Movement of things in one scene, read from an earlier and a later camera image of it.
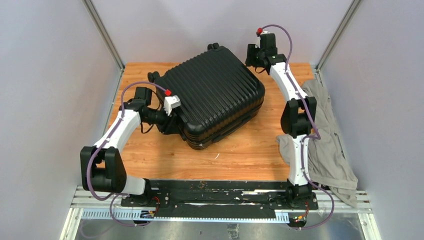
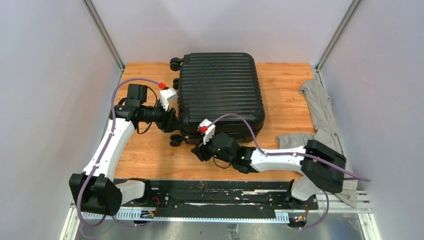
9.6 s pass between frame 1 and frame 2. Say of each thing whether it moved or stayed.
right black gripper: moved
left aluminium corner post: stayed
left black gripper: stayed
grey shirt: stayed
